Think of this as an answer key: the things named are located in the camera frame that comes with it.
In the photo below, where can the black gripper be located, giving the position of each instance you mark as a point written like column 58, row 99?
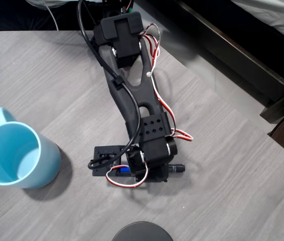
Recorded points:
column 157, row 176

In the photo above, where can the blue capped black marker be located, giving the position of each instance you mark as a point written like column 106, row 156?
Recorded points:
column 177, row 168

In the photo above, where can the light blue ceramic mug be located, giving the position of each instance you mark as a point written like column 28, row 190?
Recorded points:
column 19, row 153

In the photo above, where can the dark round disc object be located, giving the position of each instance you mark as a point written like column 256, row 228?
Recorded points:
column 142, row 232

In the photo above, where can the green plastic part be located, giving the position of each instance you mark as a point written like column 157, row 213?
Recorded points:
column 130, row 10

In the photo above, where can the white bedding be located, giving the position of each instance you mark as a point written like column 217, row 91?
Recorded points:
column 277, row 15

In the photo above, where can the white cloth bundle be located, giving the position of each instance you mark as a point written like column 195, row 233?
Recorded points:
column 46, row 3

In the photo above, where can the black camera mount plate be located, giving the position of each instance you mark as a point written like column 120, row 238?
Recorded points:
column 104, row 153

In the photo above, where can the dark bed frame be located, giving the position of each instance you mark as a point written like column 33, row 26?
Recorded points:
column 232, row 50

